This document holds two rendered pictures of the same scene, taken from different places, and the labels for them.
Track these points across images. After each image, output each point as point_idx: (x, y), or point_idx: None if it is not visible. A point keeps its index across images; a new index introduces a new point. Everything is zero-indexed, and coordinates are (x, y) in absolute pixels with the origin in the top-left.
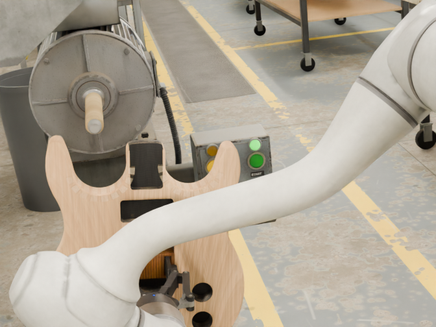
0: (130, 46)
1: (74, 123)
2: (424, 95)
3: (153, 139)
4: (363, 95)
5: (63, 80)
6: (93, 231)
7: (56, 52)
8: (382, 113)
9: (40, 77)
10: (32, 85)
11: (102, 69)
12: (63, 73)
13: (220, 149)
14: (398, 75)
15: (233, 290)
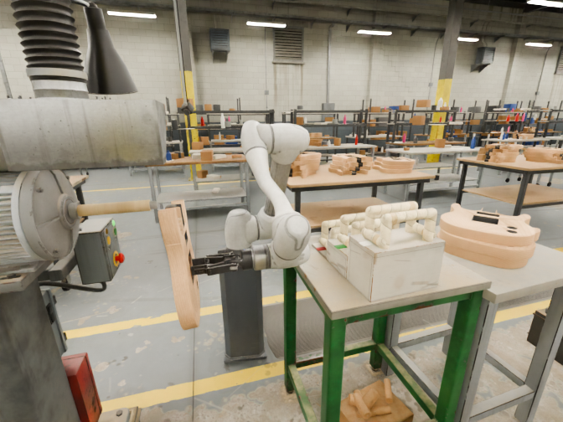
0: (64, 174)
1: (63, 234)
2: (281, 144)
3: None
4: (263, 150)
5: (53, 203)
6: (186, 255)
7: (41, 182)
8: (267, 154)
9: (38, 203)
10: (33, 212)
11: (65, 191)
12: (51, 197)
13: (176, 203)
14: (267, 142)
15: None
